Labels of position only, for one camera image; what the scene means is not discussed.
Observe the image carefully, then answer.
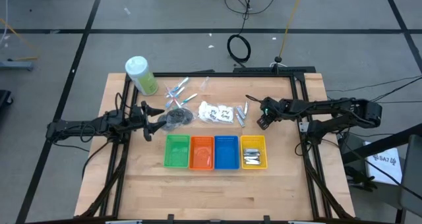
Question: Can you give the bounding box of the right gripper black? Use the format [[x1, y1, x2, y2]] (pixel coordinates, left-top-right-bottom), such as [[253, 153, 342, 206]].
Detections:
[[256, 97, 285, 131]]

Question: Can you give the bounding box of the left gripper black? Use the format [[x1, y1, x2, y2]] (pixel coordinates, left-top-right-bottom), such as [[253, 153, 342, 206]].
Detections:
[[130, 100, 166, 142]]

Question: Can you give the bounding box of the teal white toothbrush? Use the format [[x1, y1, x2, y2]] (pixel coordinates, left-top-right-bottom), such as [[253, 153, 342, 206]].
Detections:
[[179, 92, 199, 106]]

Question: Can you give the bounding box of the yellow plastic basket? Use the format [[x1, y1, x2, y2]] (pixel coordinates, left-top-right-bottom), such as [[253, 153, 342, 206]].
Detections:
[[240, 134, 268, 170]]

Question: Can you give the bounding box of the red white toothbrush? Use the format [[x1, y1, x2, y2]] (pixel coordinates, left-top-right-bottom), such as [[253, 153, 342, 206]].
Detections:
[[169, 94, 183, 109]]

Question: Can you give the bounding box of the blue striped white toothbrush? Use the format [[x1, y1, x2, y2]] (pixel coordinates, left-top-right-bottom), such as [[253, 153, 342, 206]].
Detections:
[[166, 86, 186, 99]]

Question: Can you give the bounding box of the green plastic basket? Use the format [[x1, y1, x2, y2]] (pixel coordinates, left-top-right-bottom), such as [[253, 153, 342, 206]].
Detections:
[[164, 134, 191, 169]]

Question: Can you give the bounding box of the white green wipes canister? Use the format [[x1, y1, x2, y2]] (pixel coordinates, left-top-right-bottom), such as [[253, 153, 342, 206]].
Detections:
[[124, 55, 160, 97]]

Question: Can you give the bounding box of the blue plastic basket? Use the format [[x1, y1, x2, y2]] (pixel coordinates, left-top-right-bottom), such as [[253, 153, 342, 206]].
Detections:
[[214, 135, 240, 170]]

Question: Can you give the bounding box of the orange plastic basket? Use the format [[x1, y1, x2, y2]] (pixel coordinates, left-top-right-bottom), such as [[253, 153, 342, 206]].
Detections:
[[189, 136, 215, 171]]

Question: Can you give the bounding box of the empty clear plastic wrapper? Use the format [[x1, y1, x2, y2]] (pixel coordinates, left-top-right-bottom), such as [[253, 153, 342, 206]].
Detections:
[[199, 76, 211, 92]]

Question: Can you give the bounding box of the black floor clamp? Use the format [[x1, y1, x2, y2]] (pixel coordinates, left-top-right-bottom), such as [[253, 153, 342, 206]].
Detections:
[[344, 166, 378, 192]]

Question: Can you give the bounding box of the black diagonal beam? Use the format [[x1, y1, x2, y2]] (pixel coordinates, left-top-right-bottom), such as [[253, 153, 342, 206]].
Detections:
[[341, 123, 422, 164]]

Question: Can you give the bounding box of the white printed cardboard box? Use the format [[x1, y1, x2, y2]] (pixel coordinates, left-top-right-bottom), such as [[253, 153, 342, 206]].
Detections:
[[362, 141, 405, 185]]

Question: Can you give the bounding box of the grey metal floor beam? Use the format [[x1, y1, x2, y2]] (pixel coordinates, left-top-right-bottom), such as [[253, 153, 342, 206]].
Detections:
[[0, 61, 34, 72]]

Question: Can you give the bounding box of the grey chair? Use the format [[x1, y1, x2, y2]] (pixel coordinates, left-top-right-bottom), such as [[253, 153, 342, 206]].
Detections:
[[400, 134, 422, 215]]

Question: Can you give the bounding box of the black aluminium rig frame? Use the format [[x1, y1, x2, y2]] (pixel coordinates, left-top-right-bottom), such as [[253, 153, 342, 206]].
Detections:
[[78, 65, 355, 224]]

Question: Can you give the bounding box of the black hanging coiled cable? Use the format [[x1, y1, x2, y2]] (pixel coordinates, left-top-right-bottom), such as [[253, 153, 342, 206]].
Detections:
[[226, 0, 255, 69]]

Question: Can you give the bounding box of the yellow hanging cable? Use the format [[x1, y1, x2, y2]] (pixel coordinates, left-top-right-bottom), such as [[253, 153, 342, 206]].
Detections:
[[278, 0, 306, 59]]

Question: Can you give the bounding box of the yellow floor strap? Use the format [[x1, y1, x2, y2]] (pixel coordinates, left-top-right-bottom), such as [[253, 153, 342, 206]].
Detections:
[[0, 18, 40, 62]]

